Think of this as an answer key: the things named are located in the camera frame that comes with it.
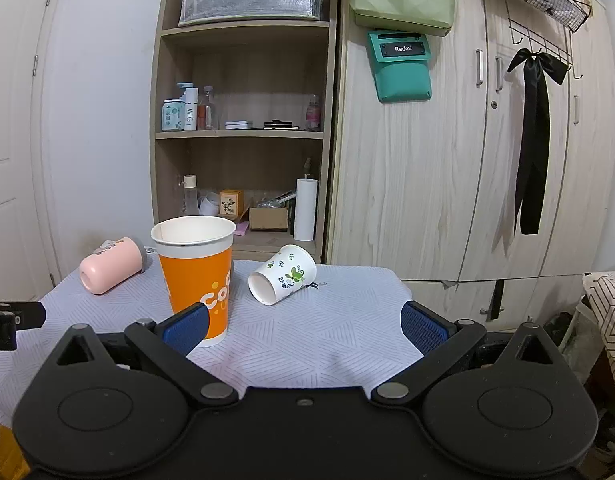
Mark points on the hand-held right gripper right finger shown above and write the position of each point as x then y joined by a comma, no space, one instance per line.
423,330

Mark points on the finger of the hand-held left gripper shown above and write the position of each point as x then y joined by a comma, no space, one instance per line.
30,315

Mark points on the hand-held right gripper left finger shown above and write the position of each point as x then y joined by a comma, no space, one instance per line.
185,329

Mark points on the white leaf print paper cup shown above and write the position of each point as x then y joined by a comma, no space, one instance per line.
287,272

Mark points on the orange paper cup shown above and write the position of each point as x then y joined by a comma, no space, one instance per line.
192,280

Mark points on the pink plastic cup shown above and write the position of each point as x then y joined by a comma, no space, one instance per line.
110,267

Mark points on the white patterned tablecloth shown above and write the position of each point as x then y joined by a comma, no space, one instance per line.
312,330

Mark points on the pink notepad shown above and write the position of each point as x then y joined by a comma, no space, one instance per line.
242,228

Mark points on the stack of white cups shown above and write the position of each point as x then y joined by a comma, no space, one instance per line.
208,205

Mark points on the clear bottle beige cap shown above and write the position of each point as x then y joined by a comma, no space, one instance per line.
189,200

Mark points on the yellow flower print box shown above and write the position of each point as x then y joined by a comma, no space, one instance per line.
231,203

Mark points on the small cardboard box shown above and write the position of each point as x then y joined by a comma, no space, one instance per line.
268,219

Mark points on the light wood wardrobe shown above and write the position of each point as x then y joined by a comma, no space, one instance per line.
412,185

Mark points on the clear plastic bin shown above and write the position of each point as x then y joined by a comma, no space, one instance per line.
585,340

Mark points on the white paper towel roll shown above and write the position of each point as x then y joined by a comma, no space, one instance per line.
305,210

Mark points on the geometric patterned fabric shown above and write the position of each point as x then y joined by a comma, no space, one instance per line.
612,300

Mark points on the black ribbon bow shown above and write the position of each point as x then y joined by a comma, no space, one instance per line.
532,160

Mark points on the white door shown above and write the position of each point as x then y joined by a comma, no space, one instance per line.
7,110

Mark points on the flat white tin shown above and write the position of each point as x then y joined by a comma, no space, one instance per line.
238,124

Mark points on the white bottle teal label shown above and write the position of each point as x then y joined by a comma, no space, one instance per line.
171,116

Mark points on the clear bottle orange liquid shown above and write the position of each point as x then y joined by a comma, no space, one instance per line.
207,112

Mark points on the tall white bottle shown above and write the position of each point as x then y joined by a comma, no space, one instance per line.
190,110

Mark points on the flat black item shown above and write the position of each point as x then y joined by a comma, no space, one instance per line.
280,124

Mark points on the small pink bottle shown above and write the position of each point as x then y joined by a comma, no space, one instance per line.
313,116

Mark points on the teal pouch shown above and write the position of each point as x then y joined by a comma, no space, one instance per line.
405,80

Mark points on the wooden shelf unit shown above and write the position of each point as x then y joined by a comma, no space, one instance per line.
247,28

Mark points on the light green cushion box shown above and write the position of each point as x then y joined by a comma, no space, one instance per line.
402,0

